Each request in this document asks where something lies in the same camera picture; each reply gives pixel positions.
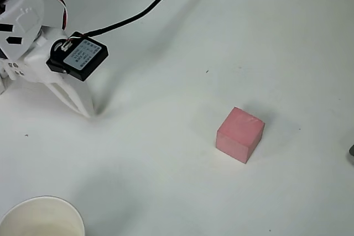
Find red black white servo wire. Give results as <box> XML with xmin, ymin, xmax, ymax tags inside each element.
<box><xmin>29</xmin><ymin>0</ymin><xmax>69</xmax><ymax>31</ymax></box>

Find white paper cup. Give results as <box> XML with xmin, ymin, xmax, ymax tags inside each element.
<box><xmin>0</xmin><ymin>196</ymin><xmax>86</xmax><ymax>236</ymax></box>

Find black camera cable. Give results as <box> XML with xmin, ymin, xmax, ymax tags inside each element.
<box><xmin>69</xmin><ymin>0</ymin><xmax>201</xmax><ymax>39</ymax></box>

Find pink foam cube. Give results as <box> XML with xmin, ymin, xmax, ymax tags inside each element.
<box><xmin>215</xmin><ymin>106</ymin><xmax>266</xmax><ymax>164</ymax></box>

